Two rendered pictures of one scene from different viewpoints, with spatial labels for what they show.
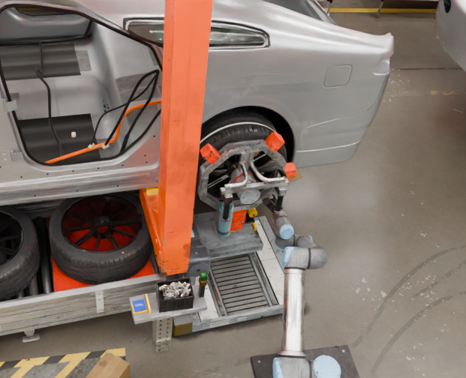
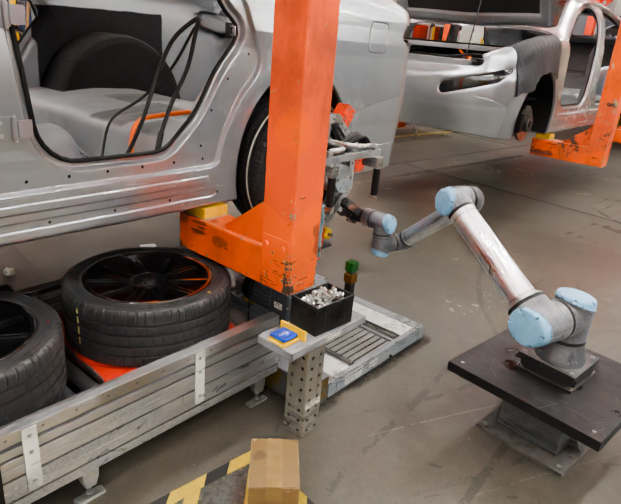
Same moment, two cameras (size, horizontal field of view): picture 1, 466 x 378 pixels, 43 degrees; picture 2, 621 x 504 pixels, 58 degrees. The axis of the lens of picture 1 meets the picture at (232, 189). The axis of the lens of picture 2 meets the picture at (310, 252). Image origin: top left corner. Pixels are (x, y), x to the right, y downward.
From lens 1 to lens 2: 223 cm
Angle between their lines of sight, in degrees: 31
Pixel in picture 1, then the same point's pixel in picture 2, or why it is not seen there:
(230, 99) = not seen: hidden behind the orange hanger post
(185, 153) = (325, 35)
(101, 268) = (187, 321)
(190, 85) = not seen: outside the picture
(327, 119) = (372, 101)
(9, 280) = (40, 373)
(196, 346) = (345, 411)
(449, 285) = not seen: hidden behind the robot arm
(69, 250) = (126, 308)
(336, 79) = (378, 43)
